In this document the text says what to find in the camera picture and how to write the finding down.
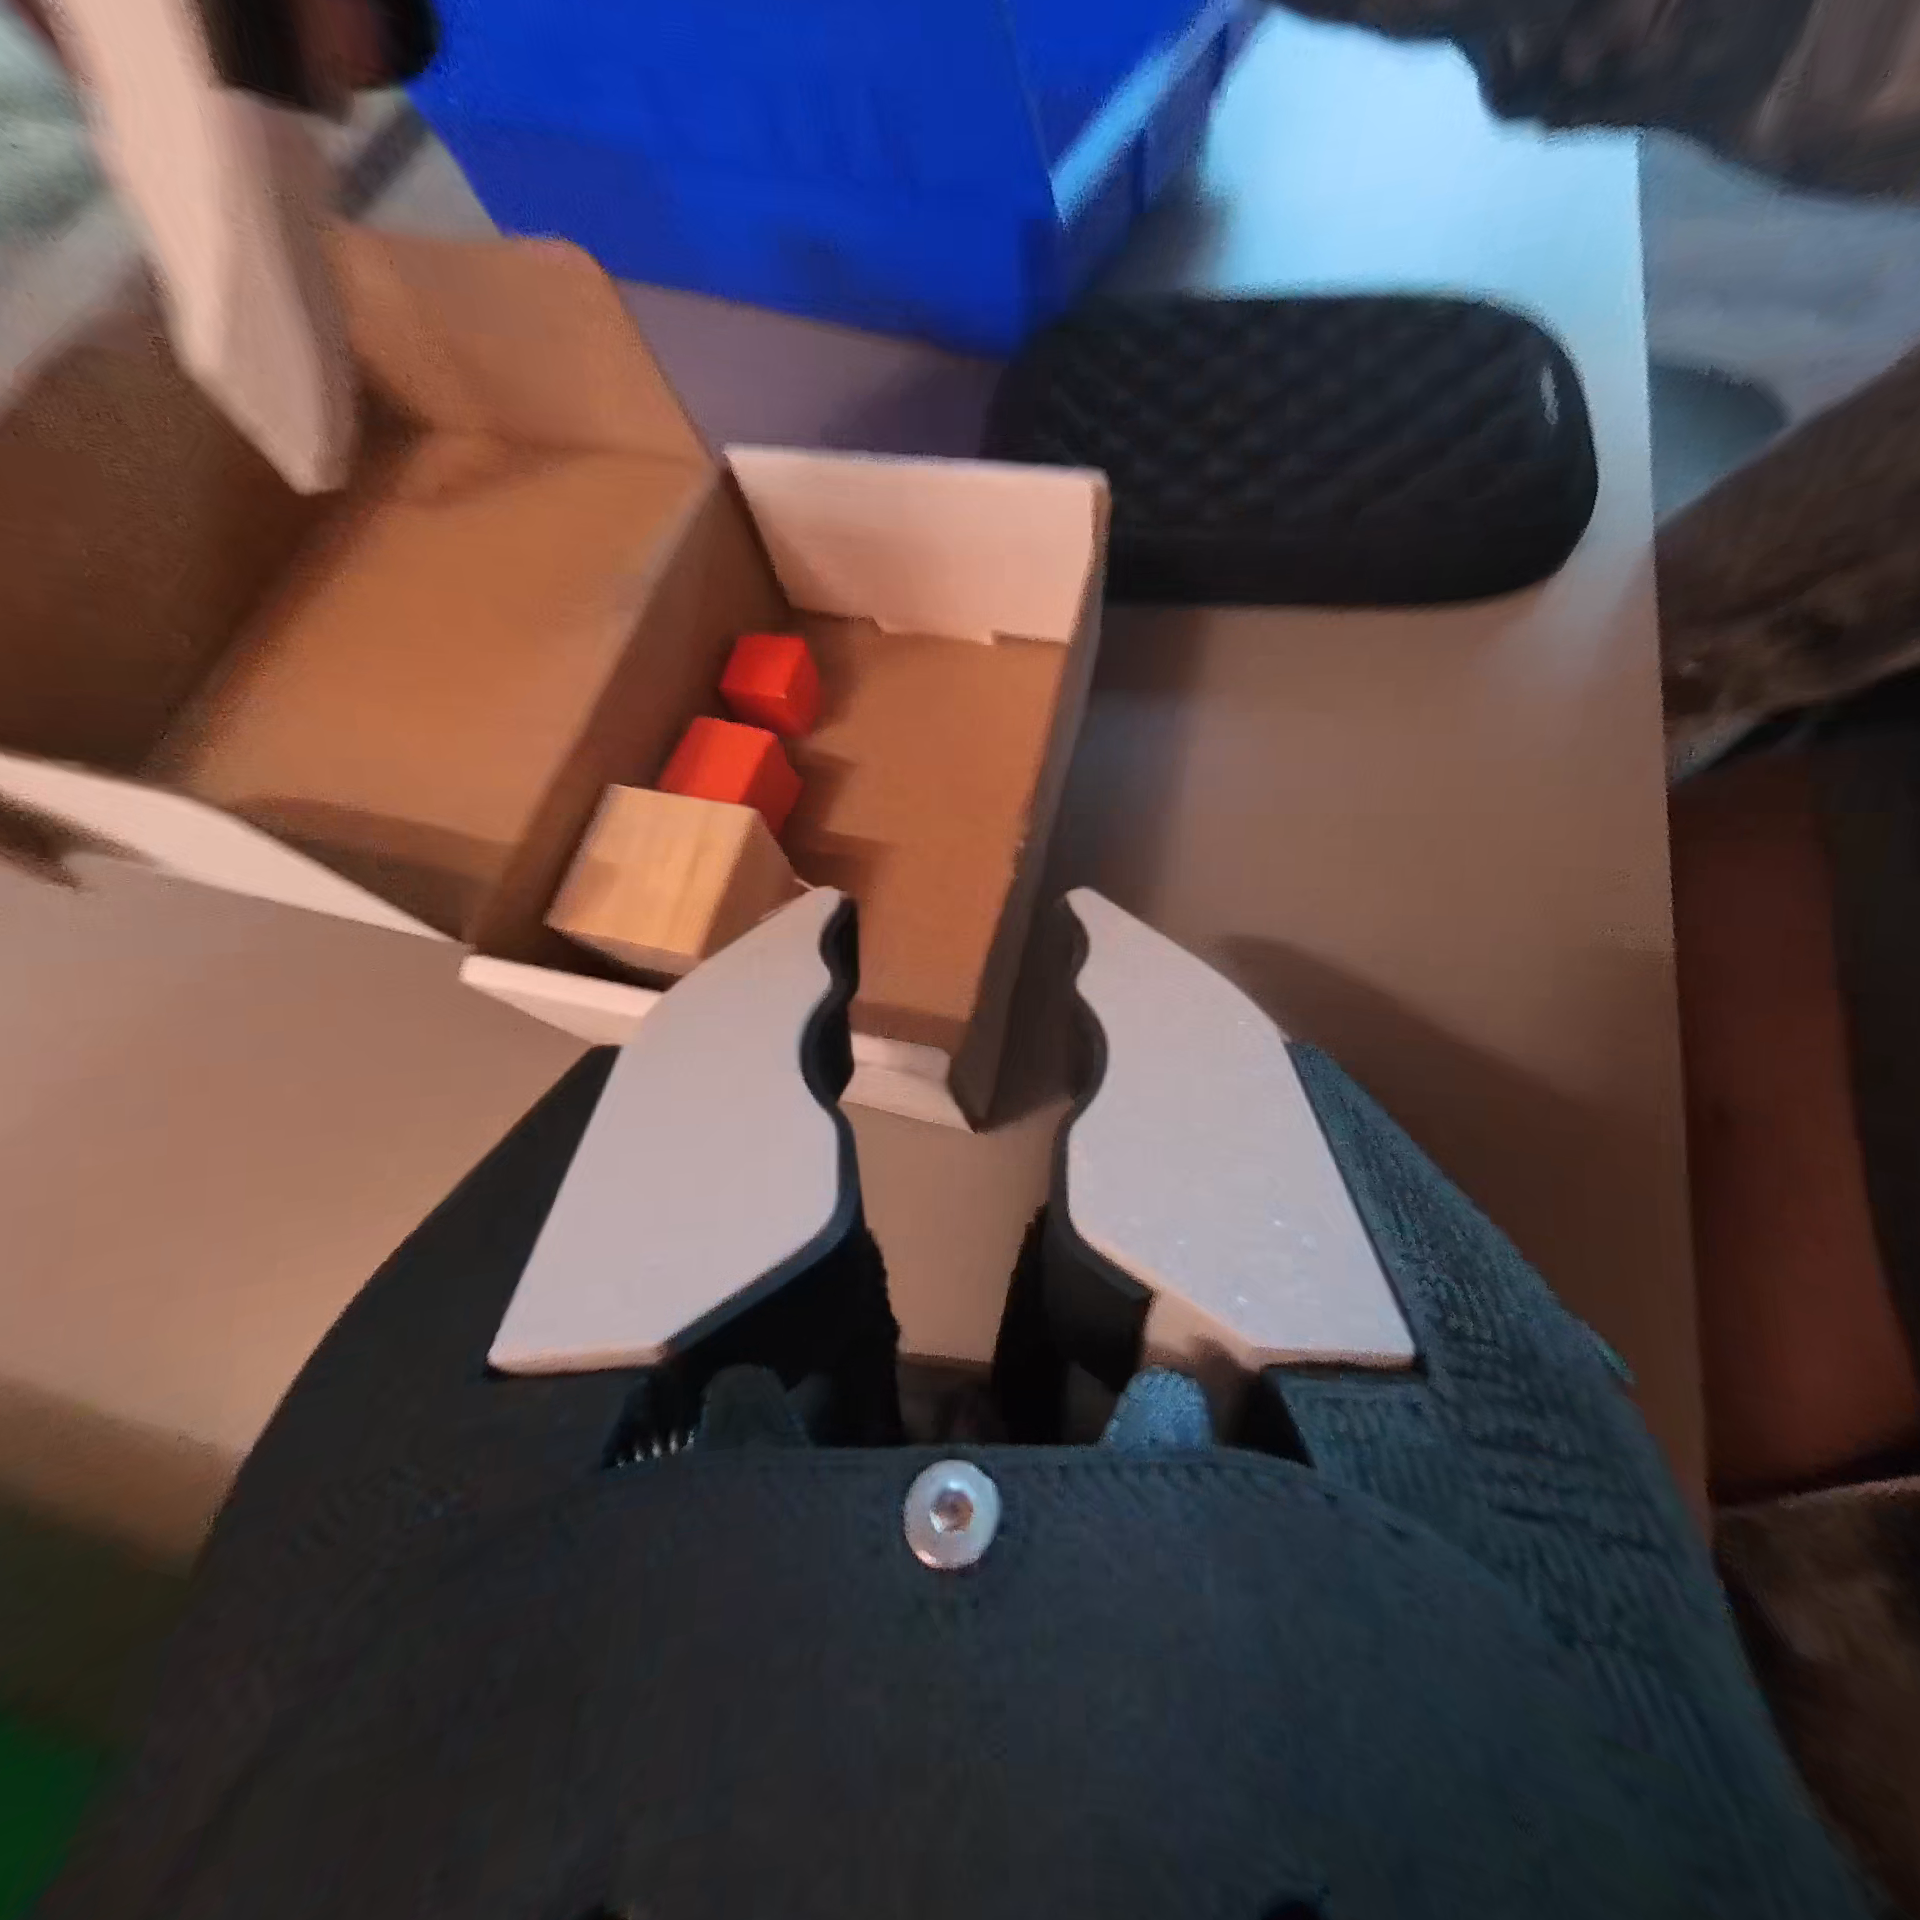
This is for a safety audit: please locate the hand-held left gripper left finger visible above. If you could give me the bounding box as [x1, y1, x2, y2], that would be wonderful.
[487, 885, 873, 1378]

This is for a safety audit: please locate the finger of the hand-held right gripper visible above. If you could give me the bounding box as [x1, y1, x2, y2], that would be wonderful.
[30, 0, 360, 497]

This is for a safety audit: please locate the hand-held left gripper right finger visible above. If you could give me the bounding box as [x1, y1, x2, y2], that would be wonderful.
[1042, 885, 1418, 1378]

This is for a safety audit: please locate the plain wooden block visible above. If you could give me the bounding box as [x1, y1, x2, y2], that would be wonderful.
[544, 783, 800, 991]

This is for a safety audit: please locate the medium red cube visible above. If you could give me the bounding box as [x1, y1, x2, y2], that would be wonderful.
[655, 717, 807, 830]

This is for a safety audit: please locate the white cardboard mailer box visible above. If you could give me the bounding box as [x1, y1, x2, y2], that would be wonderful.
[0, 223, 1114, 1134]

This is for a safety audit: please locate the small red cube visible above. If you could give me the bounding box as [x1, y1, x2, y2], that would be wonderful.
[717, 633, 825, 740]

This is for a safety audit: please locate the blue plastic bin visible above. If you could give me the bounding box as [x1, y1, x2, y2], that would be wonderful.
[406, 0, 1264, 358]

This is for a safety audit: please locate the green plastic bin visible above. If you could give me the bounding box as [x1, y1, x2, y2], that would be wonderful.
[0, 1515, 166, 1920]

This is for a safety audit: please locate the person's right forearm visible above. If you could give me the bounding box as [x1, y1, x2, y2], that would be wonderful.
[1289, 0, 1920, 203]

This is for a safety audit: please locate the person's leg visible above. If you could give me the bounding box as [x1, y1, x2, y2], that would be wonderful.
[1669, 742, 1920, 1502]

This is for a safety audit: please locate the black textured wrist rest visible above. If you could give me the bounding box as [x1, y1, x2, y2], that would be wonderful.
[982, 293, 1599, 607]

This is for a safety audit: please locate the person's mottled clothing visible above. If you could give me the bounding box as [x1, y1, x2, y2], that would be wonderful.
[1650, 353, 1920, 789]

